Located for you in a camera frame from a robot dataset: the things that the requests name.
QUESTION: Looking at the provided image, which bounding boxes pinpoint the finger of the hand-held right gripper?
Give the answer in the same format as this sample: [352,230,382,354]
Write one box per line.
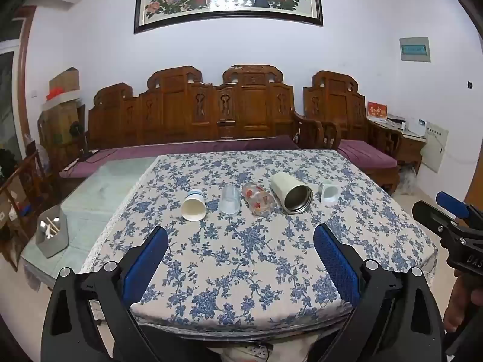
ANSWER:
[435,192,477,221]
[411,201,459,236]

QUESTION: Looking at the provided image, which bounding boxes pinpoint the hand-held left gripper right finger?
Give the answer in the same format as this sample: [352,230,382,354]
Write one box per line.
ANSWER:
[313,222,446,362]

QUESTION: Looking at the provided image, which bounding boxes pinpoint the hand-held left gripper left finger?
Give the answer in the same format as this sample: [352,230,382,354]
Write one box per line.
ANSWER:
[41,226,169,362]

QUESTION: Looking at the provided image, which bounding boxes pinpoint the small white square cup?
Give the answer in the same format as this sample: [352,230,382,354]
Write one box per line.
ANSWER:
[319,182,341,204]

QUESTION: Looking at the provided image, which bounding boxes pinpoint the white paper cup blue stripes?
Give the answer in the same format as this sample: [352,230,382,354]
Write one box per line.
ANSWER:
[181,189,208,221]

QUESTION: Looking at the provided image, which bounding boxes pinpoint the cream steel tumbler cup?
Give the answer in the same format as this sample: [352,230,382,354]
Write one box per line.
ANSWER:
[271,171,314,216]

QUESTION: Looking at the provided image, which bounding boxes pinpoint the glass cup red floral print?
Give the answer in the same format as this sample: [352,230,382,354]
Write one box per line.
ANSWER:
[241,182,276,218]

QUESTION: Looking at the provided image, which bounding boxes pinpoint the clear plastic cup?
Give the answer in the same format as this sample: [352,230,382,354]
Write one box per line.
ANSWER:
[220,185,242,216]

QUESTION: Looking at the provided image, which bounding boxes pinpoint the person's right hand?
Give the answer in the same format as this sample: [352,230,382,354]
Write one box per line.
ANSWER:
[442,271,473,334]

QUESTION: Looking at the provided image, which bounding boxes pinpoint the clear plastic bag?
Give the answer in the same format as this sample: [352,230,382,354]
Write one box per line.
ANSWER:
[397,165,418,197]

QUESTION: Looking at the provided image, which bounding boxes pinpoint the white metal distribution box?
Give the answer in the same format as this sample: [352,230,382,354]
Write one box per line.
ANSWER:
[420,119,450,174]

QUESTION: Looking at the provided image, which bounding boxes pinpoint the wooden side table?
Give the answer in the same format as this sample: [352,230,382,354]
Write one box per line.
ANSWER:
[367,118,428,176]

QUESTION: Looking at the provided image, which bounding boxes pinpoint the purple armchair cushion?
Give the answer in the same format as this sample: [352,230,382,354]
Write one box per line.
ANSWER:
[337,139,398,169]

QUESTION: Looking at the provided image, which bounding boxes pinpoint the grey utensil holder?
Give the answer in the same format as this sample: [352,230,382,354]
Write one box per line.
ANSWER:
[35,204,69,259]

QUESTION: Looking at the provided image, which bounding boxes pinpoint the blue floral tablecloth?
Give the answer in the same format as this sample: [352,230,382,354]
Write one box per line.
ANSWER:
[79,148,439,335]

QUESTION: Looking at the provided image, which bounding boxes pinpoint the purple sofa cushion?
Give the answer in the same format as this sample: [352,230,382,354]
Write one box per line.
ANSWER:
[59,134,301,180]

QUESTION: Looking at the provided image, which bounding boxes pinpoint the red gift box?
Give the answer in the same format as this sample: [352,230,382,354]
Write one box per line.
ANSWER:
[367,102,389,119]

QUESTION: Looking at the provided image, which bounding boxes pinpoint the white power strip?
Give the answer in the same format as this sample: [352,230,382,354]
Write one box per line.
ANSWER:
[241,342,274,360]

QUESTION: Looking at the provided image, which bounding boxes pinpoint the carved wooden armchair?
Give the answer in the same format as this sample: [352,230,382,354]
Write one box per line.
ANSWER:
[303,70,401,194]

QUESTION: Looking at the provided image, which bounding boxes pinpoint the wooden chair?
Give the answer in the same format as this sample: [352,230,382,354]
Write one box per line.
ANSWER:
[0,139,51,272]

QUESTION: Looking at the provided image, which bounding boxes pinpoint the black fan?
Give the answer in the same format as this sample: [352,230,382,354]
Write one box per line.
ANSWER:
[69,121,88,148]

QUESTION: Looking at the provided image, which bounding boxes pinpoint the large cardboard box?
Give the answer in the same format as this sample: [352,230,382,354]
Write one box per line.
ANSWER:
[37,99,86,161]

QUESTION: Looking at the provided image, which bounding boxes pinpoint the carved wooden sofa bench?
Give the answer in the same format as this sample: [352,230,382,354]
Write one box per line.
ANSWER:
[86,64,326,152]

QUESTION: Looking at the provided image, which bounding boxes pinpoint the small cardboard box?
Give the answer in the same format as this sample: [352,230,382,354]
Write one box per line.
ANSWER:
[49,67,81,96]

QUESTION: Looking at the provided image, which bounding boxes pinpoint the black cable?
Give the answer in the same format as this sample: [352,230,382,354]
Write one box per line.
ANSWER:
[61,148,102,171]

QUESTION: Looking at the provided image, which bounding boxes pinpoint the grey wall panel box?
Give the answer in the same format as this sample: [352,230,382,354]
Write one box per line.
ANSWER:
[399,37,431,62]

